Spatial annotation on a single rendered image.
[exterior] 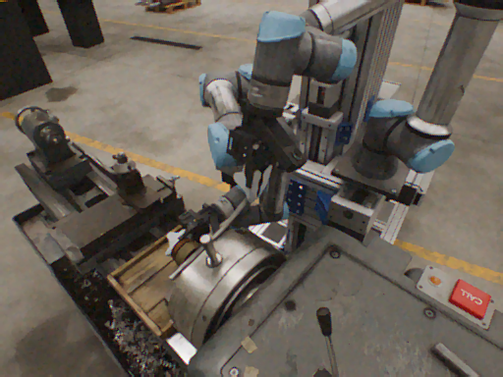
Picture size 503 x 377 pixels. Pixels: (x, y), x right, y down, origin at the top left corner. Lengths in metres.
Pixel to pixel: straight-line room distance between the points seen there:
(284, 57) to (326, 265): 0.42
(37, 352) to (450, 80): 2.26
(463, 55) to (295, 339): 0.68
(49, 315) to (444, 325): 2.13
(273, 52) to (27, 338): 2.14
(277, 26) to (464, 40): 0.44
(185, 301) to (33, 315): 1.77
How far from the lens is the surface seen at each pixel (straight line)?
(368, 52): 1.15
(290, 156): 0.56
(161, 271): 1.16
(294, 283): 0.66
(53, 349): 2.25
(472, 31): 0.84
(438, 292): 0.74
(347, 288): 0.67
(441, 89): 0.87
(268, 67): 0.56
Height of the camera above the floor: 1.81
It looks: 43 degrees down
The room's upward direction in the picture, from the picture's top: straight up
